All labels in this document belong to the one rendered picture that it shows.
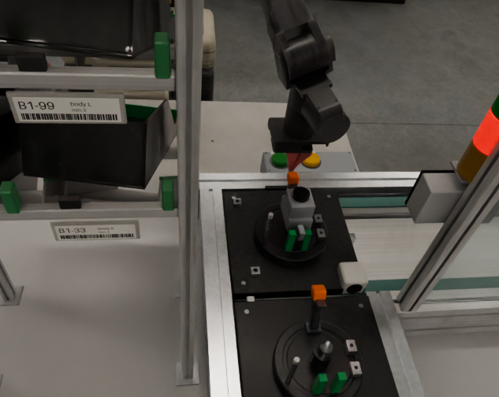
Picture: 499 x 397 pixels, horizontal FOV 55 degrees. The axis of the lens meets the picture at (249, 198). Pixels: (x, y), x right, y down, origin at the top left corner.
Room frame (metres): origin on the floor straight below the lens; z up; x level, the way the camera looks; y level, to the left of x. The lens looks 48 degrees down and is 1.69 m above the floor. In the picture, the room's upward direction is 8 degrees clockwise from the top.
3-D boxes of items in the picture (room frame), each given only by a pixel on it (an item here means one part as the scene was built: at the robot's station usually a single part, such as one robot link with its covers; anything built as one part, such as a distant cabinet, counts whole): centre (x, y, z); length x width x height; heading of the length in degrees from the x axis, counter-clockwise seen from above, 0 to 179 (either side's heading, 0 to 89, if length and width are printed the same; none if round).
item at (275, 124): (0.67, -0.07, 1.17); 0.10 x 0.07 x 0.07; 103
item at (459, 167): (0.50, -0.30, 1.28); 0.05 x 0.05 x 0.05
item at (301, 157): (0.66, -0.06, 1.10); 0.07 x 0.07 x 0.09; 13
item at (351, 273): (0.50, -0.20, 0.97); 0.05 x 0.05 x 0.04; 12
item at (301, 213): (0.56, -0.09, 1.06); 0.08 x 0.04 x 0.07; 15
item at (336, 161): (0.80, -0.12, 0.93); 0.21 x 0.07 x 0.06; 102
